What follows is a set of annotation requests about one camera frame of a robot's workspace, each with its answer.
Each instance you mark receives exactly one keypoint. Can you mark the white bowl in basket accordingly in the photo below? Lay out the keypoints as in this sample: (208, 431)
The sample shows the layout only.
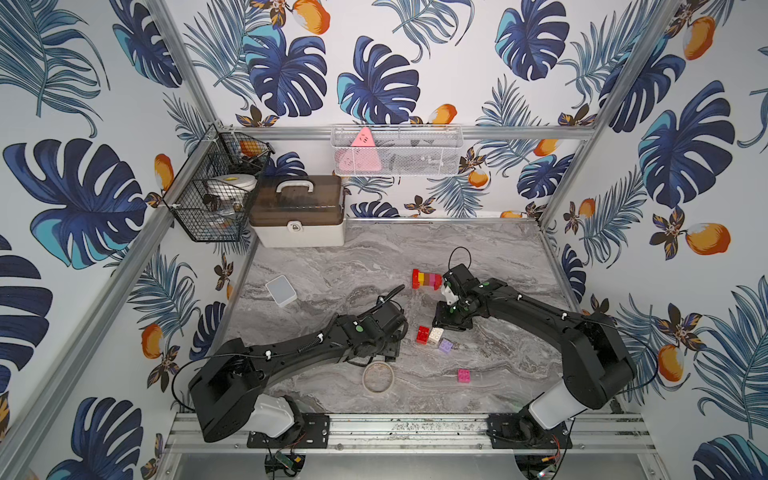
(231, 185)

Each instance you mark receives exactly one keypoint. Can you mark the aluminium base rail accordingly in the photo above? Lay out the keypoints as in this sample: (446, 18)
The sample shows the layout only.
(588, 433)

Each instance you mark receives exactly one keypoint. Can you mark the brown lid storage box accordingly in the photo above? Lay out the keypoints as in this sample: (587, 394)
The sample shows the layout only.
(299, 211)

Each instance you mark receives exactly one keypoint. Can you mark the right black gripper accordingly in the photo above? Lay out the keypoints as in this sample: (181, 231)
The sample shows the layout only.
(441, 321)

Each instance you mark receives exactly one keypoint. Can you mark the tape roll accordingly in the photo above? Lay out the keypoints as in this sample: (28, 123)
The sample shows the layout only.
(378, 377)

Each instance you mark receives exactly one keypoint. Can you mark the red 2x2 lego brick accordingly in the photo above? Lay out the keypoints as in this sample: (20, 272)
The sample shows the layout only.
(423, 335)

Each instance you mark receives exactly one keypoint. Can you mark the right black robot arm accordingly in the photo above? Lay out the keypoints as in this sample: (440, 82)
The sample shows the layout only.
(596, 364)

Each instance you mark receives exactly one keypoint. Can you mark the lilac 2x2 lego brick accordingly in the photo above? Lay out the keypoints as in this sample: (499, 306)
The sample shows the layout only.
(445, 346)

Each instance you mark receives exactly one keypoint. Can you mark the pink triangle object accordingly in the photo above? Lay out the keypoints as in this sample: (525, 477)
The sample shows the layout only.
(360, 156)

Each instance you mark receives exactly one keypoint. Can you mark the white 2x4 lego brick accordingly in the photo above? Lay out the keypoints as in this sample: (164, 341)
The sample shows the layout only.
(435, 336)

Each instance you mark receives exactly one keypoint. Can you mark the clear wall shelf basket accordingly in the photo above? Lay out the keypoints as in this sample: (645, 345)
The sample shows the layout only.
(408, 150)

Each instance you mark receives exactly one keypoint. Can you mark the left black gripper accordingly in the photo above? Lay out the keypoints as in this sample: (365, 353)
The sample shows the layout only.
(389, 348)

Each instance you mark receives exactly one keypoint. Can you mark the red 2x4 lego brick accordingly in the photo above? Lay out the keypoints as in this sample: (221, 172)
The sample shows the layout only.
(415, 278)

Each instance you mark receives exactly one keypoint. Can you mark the black wire basket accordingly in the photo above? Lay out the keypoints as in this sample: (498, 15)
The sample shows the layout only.
(209, 218)

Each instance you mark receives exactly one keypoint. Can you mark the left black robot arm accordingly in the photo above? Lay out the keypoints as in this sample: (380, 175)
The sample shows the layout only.
(229, 391)

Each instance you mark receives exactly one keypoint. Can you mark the grey square card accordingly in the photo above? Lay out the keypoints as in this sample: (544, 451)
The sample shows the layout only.
(281, 291)

